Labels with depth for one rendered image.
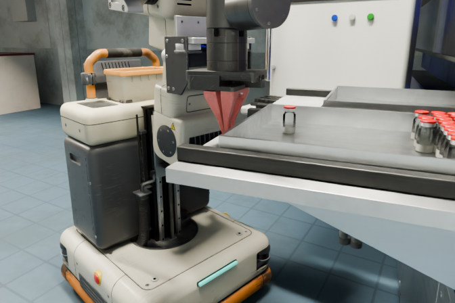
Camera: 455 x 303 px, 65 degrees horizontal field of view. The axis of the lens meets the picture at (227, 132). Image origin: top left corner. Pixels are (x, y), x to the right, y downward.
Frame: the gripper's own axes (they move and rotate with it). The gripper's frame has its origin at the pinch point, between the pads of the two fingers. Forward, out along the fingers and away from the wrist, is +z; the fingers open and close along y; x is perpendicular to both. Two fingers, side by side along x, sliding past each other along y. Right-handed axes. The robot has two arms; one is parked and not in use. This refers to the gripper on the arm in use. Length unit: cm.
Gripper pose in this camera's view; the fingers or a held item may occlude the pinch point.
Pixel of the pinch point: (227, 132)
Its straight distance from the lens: 52.7
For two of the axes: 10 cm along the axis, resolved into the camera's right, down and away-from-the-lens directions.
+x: 3.7, -2.2, 9.0
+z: 0.0, 9.7, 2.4
